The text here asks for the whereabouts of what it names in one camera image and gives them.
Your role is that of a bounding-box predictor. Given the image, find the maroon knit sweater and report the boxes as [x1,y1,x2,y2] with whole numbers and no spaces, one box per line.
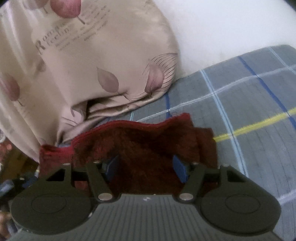
[39,113,219,195]

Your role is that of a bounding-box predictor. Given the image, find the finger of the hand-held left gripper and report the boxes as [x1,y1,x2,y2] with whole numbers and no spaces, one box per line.
[17,169,41,189]

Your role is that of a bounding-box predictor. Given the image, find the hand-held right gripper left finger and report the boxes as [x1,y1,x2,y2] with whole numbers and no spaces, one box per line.
[44,155,121,202]

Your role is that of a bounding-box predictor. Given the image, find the beige leaf print curtain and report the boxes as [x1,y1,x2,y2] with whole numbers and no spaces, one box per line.
[0,0,180,163]

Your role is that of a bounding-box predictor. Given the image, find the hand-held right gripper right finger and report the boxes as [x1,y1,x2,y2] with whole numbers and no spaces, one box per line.
[172,155,247,202]

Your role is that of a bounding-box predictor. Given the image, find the plaid grey bed sheet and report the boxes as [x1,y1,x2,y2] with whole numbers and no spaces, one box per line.
[128,45,296,241]

